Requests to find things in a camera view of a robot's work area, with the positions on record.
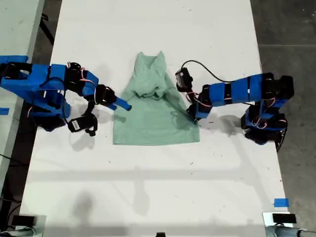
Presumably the black stand leg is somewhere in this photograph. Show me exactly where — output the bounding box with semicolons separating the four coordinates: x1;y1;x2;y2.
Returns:
39;13;55;46

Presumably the long blue tape strip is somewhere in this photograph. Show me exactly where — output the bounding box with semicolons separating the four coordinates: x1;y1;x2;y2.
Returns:
0;55;30;65

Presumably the thin black camera cable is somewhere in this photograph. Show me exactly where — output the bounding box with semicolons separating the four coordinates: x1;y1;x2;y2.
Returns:
39;77;69;124
181;60;245;83

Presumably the black arm base cable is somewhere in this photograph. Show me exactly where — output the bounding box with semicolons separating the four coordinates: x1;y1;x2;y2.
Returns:
276;128;288;152

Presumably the small black box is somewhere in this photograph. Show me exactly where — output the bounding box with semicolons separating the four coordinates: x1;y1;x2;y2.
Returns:
11;215;36;226
272;213;297;224

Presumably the pale green T-shirt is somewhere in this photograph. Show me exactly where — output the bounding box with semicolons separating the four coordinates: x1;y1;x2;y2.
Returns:
113;50;200;146

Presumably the square blue tape patch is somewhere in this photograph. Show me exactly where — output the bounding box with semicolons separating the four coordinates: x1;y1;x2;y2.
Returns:
273;197;290;208

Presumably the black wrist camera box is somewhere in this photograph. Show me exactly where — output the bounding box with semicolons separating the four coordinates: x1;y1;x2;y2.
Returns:
67;114;99;137
175;67;194;92

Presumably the silver metal plate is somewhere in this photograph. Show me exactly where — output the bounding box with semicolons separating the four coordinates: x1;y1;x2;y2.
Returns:
9;214;47;237
262;211;298;229

